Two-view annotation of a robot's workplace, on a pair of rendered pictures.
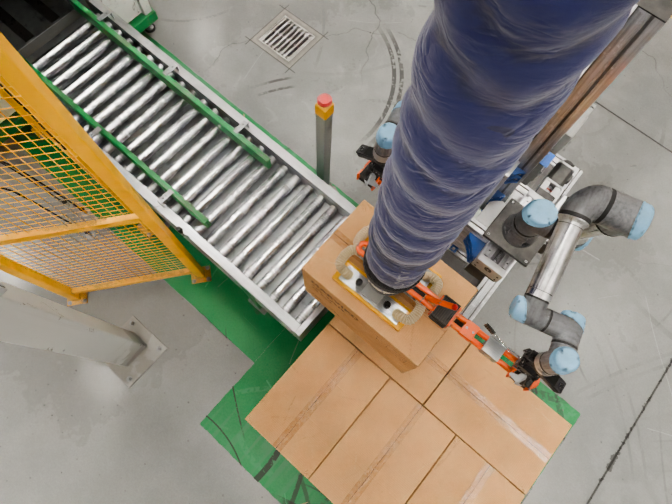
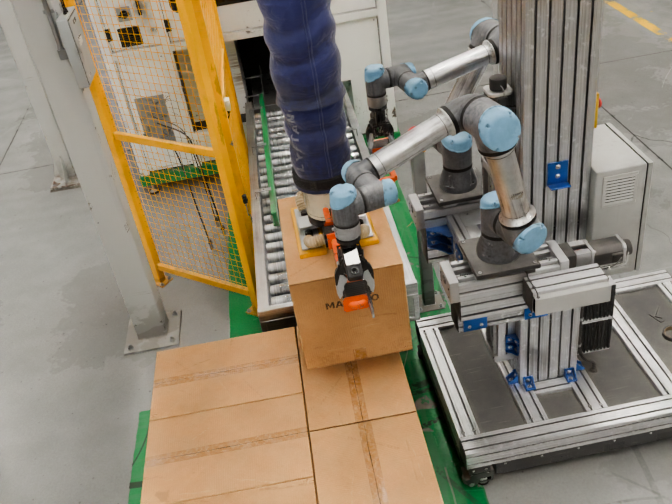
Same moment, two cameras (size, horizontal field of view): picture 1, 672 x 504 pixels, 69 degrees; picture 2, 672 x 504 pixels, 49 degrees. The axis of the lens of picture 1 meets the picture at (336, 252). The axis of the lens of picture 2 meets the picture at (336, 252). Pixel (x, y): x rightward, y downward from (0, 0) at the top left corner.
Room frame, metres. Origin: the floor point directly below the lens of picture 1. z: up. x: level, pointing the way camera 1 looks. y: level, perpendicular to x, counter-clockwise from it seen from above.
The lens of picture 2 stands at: (-0.90, -2.09, 2.58)
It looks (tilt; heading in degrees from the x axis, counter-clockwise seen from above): 35 degrees down; 53
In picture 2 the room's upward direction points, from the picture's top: 9 degrees counter-clockwise
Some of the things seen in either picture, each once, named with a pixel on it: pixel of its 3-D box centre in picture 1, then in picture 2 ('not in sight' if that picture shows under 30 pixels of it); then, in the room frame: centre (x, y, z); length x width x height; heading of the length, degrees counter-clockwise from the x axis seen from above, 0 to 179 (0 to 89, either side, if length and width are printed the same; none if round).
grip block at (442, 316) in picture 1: (444, 311); (338, 233); (0.37, -0.42, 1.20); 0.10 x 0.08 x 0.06; 146
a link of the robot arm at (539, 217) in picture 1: (537, 217); (499, 212); (0.79, -0.77, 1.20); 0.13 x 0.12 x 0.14; 70
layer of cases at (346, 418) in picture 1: (402, 420); (290, 472); (-0.03, -0.43, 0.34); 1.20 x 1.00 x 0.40; 55
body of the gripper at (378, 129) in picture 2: (382, 163); (379, 120); (0.88, -0.14, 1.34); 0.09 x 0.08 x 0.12; 56
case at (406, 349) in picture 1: (384, 289); (342, 271); (0.51, -0.23, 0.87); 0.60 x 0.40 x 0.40; 55
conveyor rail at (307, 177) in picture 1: (226, 114); (369, 176); (1.53, 0.72, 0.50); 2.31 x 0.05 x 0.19; 55
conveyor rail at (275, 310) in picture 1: (141, 191); (257, 196); (1.00, 1.09, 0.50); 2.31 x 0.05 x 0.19; 55
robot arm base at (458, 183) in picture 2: not in sight; (457, 173); (1.07, -0.36, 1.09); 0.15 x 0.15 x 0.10
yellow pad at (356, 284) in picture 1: (372, 294); (307, 226); (0.43, -0.16, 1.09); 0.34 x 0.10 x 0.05; 56
